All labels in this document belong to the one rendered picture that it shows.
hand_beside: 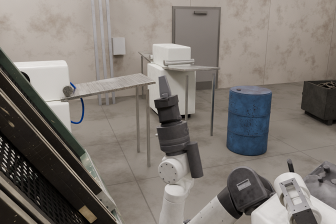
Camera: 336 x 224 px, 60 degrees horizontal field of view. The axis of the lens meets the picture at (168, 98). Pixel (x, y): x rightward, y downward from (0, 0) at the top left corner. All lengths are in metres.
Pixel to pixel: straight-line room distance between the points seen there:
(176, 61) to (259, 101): 1.82
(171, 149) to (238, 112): 3.29
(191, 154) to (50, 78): 2.62
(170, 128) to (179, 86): 4.55
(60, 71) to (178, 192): 2.57
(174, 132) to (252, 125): 3.32
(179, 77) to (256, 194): 4.53
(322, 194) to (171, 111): 0.43
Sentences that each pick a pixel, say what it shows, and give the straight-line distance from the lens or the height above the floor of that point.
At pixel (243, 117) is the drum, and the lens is 4.05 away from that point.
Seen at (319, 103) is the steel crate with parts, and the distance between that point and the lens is 5.93.
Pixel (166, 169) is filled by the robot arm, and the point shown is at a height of 1.41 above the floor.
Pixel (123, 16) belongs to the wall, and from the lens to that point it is 7.14.
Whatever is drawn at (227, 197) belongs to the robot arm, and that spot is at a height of 1.29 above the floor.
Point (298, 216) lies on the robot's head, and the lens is 0.66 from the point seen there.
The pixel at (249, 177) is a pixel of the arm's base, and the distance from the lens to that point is 0.88.
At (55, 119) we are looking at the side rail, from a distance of 2.04.
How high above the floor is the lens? 1.79
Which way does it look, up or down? 15 degrees down
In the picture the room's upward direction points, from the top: straight up
